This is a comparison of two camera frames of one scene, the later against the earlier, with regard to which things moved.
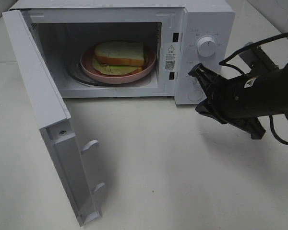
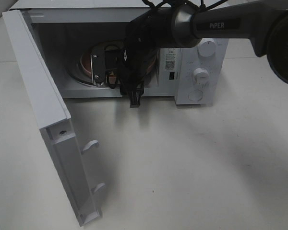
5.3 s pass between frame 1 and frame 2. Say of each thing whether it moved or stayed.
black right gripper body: moved
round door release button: stayed
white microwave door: stayed
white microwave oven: stayed
